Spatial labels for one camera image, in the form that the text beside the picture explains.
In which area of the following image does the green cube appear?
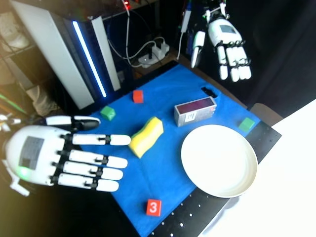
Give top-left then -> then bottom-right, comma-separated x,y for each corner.
100,106 -> 116,121
238,117 -> 255,133

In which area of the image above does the grey cable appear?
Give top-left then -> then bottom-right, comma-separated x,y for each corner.
106,36 -> 165,60

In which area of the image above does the white power strip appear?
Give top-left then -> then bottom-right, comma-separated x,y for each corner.
137,40 -> 170,69

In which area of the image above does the white cloth bundle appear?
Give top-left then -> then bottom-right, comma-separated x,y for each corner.
0,11 -> 30,50

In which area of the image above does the blue mat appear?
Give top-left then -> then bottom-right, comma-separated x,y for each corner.
80,64 -> 262,237

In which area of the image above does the white tower with blue light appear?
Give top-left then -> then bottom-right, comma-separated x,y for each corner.
9,0 -> 121,111

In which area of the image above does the yellow and green sponge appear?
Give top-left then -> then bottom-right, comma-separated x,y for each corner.
128,116 -> 164,158

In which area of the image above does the red cube with number three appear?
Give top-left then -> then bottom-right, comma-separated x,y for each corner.
146,198 -> 162,217

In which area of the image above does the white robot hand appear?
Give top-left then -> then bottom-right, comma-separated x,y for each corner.
191,18 -> 253,83
4,115 -> 131,193

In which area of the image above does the mouse box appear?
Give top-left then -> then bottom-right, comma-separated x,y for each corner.
174,96 -> 217,127

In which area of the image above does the white adapter with cable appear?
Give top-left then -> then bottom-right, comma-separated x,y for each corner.
176,9 -> 191,61

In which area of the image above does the green cable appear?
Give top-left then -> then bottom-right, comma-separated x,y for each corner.
0,93 -> 28,116

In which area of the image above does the beige cloth bundle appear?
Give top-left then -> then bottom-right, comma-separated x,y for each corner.
26,83 -> 61,117

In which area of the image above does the white cable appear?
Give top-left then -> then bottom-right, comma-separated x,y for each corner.
121,0 -> 141,68

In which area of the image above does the plain red cube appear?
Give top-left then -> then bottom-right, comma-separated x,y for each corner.
132,90 -> 144,104

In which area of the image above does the small black object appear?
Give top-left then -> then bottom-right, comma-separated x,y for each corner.
200,86 -> 218,98

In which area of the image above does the black perforated board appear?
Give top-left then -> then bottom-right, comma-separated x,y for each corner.
148,120 -> 282,237

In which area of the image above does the white round plate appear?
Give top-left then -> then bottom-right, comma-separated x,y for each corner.
180,124 -> 259,198

